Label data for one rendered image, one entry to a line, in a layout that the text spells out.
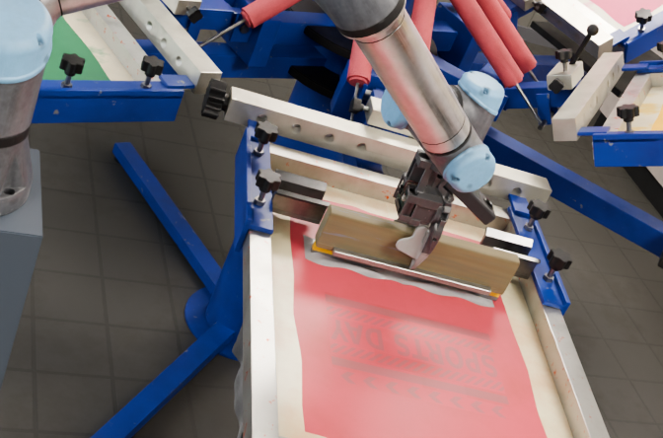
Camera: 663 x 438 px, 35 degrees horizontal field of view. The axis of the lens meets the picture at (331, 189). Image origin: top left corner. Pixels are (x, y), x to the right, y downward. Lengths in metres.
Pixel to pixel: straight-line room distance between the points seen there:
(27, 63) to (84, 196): 2.28
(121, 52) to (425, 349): 0.88
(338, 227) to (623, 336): 2.35
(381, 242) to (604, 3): 1.46
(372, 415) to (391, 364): 0.13
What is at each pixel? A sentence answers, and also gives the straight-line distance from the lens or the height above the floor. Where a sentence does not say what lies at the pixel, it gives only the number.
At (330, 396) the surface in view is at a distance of 1.57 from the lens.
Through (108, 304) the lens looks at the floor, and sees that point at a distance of 3.07.
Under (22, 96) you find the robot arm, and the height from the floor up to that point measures 1.35.
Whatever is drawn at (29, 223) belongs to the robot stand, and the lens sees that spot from 1.27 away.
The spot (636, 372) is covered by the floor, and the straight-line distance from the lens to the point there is 3.88.
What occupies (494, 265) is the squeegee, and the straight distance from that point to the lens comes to 1.88.
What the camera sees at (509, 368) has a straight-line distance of 1.81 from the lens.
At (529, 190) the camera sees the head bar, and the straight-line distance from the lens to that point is 2.19.
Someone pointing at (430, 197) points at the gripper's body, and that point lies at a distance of 1.76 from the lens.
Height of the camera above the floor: 1.96
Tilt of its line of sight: 30 degrees down
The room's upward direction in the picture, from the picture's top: 24 degrees clockwise
